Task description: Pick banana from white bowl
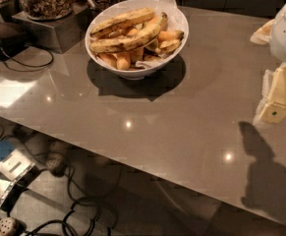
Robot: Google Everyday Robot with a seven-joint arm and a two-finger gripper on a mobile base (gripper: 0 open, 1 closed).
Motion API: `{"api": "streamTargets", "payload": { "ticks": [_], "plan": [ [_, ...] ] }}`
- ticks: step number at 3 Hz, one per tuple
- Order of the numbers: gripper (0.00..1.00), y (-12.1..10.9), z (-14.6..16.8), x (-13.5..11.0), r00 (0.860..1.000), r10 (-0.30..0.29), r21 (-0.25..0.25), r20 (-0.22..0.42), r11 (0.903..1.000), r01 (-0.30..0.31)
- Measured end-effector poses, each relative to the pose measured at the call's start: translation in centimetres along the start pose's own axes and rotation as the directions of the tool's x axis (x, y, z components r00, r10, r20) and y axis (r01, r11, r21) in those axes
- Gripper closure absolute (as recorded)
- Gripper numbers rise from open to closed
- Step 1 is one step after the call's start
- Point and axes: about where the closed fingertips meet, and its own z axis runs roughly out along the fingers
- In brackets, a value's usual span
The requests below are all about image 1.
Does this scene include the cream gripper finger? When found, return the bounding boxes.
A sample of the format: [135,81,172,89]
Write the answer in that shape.
[257,62,286,124]

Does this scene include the long spotted front banana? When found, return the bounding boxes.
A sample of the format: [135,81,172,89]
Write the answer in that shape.
[89,24,161,53]

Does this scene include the orange banana right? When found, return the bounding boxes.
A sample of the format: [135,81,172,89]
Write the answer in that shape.
[158,29,184,42]

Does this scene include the white ceramic bowl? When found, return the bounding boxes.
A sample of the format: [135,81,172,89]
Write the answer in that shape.
[85,0,190,81]

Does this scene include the white paper bowl liner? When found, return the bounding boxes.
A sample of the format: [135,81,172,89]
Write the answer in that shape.
[95,0,183,70]

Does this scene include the orange banana piece front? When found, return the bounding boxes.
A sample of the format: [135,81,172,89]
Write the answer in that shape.
[116,52,131,71]

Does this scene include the spotted back banana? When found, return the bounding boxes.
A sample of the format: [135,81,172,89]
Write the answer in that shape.
[89,7,155,38]

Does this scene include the grey metal stand block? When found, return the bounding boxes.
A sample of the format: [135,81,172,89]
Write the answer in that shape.
[12,5,91,53]

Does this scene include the grey slipper on floor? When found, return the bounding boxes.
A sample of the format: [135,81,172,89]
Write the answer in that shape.
[45,142,71,177]

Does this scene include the blue and silver box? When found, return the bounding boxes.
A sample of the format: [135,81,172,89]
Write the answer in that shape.
[0,140,35,181]

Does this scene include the black floor cables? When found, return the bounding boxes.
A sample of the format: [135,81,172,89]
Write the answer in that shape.
[0,121,124,236]

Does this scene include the black cable on table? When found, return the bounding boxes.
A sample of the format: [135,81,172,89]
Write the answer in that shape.
[0,37,55,73]

